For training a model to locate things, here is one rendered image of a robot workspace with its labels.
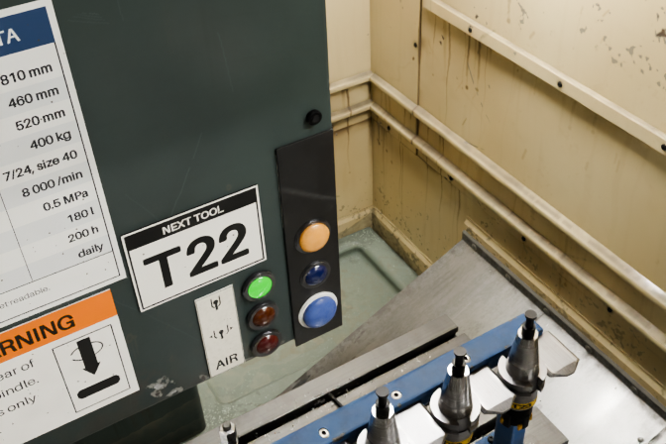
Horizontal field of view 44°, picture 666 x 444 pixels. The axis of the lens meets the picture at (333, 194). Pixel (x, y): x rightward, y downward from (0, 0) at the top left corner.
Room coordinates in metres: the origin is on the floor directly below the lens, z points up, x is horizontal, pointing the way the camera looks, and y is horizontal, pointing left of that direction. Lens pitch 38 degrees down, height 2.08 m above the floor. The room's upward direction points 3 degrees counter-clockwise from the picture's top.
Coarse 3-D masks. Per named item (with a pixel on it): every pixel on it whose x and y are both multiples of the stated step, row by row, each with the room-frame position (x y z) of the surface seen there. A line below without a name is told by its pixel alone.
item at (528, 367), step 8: (520, 328) 0.71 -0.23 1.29; (520, 336) 0.69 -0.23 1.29; (536, 336) 0.69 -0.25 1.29; (512, 344) 0.70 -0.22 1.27; (520, 344) 0.69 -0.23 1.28; (528, 344) 0.68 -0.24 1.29; (536, 344) 0.69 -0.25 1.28; (512, 352) 0.69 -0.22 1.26; (520, 352) 0.68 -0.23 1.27; (528, 352) 0.68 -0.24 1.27; (536, 352) 0.69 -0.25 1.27; (512, 360) 0.69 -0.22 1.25; (520, 360) 0.68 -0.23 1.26; (528, 360) 0.68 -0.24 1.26; (536, 360) 0.68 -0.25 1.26; (512, 368) 0.68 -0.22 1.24; (520, 368) 0.68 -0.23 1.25; (528, 368) 0.68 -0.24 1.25; (536, 368) 0.68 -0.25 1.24; (512, 376) 0.68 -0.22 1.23; (520, 376) 0.68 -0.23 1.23; (528, 376) 0.68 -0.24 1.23; (536, 376) 0.68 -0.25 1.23
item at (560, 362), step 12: (540, 336) 0.76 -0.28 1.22; (552, 336) 0.76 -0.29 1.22; (540, 348) 0.74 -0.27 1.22; (552, 348) 0.73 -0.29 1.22; (564, 348) 0.73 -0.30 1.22; (552, 360) 0.71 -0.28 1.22; (564, 360) 0.71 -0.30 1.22; (576, 360) 0.71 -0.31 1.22; (552, 372) 0.69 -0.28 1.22; (564, 372) 0.69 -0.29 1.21
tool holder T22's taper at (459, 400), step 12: (468, 372) 0.64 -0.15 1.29; (444, 384) 0.64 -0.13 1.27; (456, 384) 0.63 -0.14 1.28; (468, 384) 0.63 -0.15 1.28; (444, 396) 0.64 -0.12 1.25; (456, 396) 0.63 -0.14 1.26; (468, 396) 0.63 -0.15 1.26; (444, 408) 0.63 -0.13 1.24; (456, 408) 0.62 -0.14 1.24; (468, 408) 0.63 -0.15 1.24
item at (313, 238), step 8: (320, 224) 0.46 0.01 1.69; (304, 232) 0.46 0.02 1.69; (312, 232) 0.46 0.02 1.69; (320, 232) 0.46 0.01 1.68; (328, 232) 0.47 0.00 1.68; (304, 240) 0.46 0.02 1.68; (312, 240) 0.46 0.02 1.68; (320, 240) 0.46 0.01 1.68; (304, 248) 0.46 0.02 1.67; (312, 248) 0.46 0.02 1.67; (320, 248) 0.46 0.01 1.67
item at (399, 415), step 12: (408, 408) 0.65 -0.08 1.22; (420, 408) 0.65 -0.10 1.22; (396, 420) 0.63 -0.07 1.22; (408, 420) 0.63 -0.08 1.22; (420, 420) 0.63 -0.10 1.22; (432, 420) 0.63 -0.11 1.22; (408, 432) 0.61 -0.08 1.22; (420, 432) 0.61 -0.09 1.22; (432, 432) 0.61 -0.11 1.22; (444, 432) 0.61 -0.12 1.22
